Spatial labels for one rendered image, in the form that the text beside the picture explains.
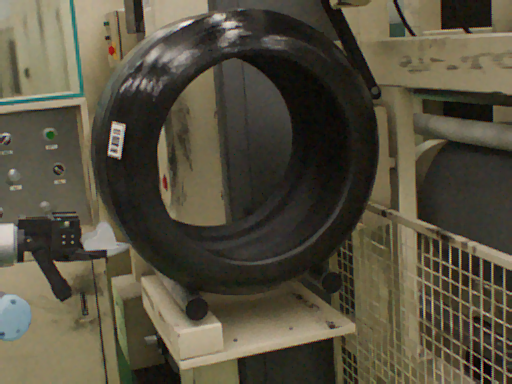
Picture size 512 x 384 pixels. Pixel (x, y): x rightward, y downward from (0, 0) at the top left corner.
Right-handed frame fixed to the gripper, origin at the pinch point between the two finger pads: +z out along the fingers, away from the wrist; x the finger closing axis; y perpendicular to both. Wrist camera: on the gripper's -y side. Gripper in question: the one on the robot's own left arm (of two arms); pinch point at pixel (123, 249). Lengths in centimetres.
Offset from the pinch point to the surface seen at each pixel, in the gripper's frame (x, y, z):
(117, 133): -9.8, 23.7, -2.9
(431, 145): 46, 15, 99
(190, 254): -11.3, 1.7, 10.5
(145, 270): 24.0, -12.0, 9.4
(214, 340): -10.5, -15.7, 15.9
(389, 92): 24, 31, 71
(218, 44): -11.1, 39.6, 14.6
